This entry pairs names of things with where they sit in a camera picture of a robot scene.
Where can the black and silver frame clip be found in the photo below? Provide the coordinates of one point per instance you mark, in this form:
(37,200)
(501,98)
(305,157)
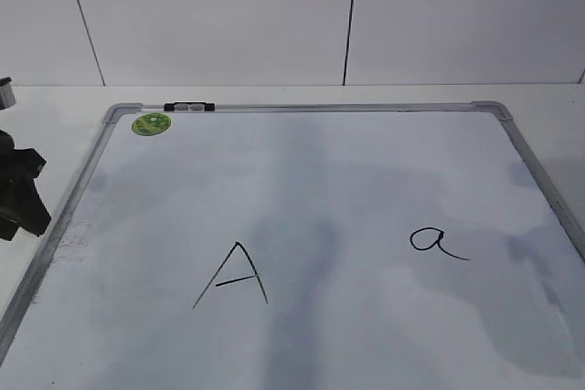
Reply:
(184,106)

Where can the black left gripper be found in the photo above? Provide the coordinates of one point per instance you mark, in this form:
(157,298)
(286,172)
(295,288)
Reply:
(21,206)

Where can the round green magnet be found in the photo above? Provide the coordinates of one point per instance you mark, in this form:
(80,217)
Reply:
(151,124)

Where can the white board with grey frame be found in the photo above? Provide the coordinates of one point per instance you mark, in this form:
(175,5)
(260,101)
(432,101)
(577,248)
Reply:
(304,249)

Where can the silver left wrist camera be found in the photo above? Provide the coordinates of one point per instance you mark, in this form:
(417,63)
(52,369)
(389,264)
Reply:
(7,97)

